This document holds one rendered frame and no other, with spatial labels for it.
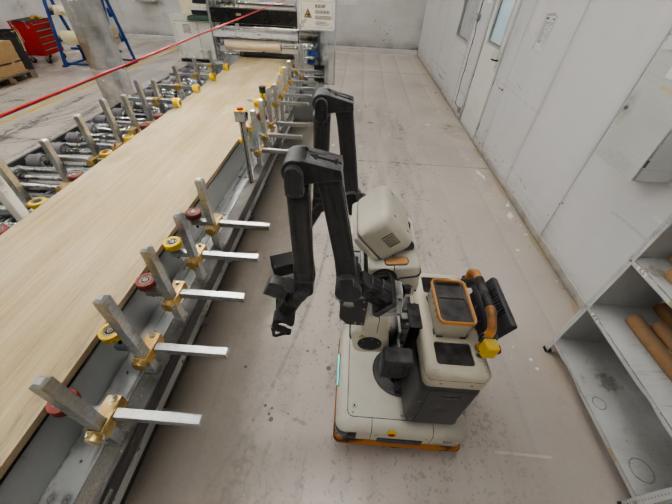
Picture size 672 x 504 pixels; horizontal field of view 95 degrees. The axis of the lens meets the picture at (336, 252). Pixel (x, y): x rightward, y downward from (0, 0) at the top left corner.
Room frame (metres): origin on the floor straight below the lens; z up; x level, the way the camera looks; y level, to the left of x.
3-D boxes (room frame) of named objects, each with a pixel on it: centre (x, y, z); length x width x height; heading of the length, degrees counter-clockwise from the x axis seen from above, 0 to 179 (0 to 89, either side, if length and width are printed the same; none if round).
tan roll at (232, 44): (5.18, 1.13, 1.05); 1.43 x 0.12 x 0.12; 88
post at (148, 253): (0.81, 0.70, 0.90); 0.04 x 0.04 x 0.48; 88
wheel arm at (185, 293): (0.85, 0.61, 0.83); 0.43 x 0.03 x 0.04; 88
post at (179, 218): (1.06, 0.69, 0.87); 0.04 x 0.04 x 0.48; 88
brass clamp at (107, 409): (0.34, 0.71, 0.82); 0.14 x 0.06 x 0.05; 178
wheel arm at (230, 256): (1.10, 0.60, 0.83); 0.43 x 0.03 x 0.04; 88
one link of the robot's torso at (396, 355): (0.76, -0.21, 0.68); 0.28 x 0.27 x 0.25; 179
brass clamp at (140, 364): (0.59, 0.70, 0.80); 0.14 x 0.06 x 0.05; 178
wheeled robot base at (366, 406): (0.82, -0.38, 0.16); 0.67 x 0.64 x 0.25; 89
